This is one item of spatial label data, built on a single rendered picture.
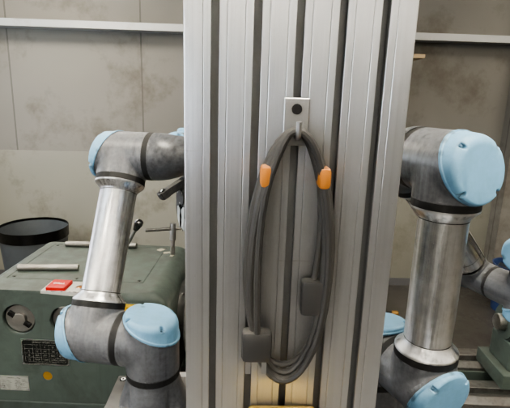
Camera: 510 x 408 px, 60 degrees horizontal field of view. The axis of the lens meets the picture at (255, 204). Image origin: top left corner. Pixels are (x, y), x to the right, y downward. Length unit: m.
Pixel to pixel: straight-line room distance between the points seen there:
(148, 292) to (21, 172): 3.52
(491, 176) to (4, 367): 1.49
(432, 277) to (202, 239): 0.45
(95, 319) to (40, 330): 0.57
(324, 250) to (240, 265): 0.10
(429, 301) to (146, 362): 0.57
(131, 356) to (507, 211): 4.30
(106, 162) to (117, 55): 3.39
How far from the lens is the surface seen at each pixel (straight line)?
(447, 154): 0.76
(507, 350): 1.91
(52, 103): 4.63
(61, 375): 1.64
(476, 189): 0.78
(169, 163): 1.05
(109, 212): 1.06
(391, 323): 1.01
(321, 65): 0.50
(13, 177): 4.87
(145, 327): 0.96
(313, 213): 0.52
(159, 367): 1.00
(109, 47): 4.46
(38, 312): 1.56
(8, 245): 4.14
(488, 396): 1.86
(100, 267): 1.05
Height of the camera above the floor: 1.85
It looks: 13 degrees down
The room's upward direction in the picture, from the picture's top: 2 degrees clockwise
